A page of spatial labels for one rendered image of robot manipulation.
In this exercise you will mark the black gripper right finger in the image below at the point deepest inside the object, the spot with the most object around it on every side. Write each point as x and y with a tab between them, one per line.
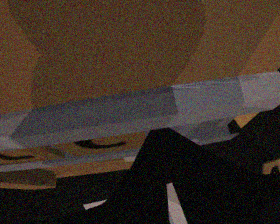
212	190

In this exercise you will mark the white paper ticket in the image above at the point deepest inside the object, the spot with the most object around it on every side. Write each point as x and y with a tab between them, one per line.
129	159

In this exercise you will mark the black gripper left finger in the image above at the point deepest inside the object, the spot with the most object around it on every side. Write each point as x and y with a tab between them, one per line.
140	198

